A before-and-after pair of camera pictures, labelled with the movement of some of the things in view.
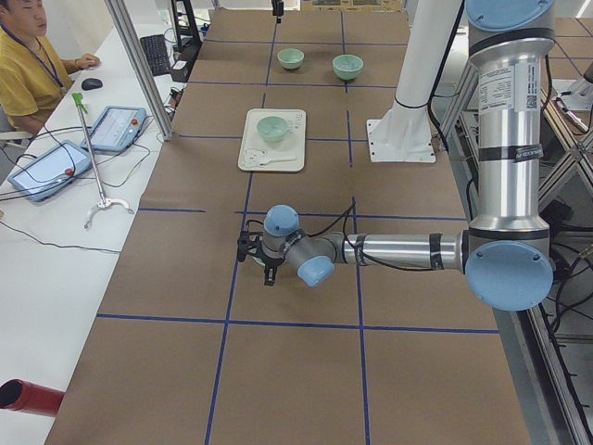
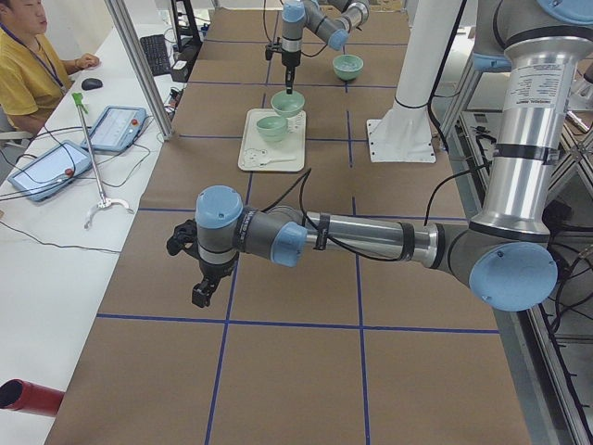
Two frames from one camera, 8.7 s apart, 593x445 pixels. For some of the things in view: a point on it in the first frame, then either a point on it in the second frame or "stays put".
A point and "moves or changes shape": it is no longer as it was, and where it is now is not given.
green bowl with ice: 346,66 stays put
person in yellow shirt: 33,77 stays put
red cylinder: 25,397 stays put
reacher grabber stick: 103,203 stays put
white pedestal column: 405,133 stays put
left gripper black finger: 278,8 → 290,59
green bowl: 258,260 moves or changes shape
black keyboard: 157,54 stays put
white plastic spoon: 278,158 stays put
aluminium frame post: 121,17 stays put
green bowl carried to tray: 290,58 moves or changes shape
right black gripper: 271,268 → 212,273
